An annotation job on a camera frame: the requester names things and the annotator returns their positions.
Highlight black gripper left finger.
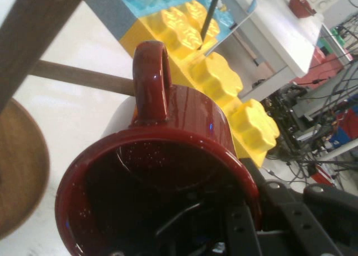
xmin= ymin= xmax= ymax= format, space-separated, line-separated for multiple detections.
xmin=156 ymin=200 xmax=263 ymax=256

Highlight yellow giant building block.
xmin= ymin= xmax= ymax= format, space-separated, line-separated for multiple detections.
xmin=119 ymin=0 xmax=281 ymax=168

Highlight dark red bowl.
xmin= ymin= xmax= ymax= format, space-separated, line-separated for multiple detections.
xmin=288 ymin=0 xmax=317 ymax=19

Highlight black tripod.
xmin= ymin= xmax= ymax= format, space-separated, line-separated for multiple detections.
xmin=199 ymin=0 xmax=224 ymax=50

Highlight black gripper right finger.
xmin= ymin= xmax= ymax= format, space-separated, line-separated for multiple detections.
xmin=242 ymin=157 xmax=358 ymax=256

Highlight red enamel mug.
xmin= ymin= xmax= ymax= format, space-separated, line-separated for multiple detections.
xmin=54 ymin=40 xmax=263 ymax=256

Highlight white side table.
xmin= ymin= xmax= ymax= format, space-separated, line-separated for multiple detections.
xmin=218 ymin=0 xmax=328 ymax=101

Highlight wooden mug tree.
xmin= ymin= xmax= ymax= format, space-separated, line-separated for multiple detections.
xmin=0 ymin=0 xmax=135 ymax=240

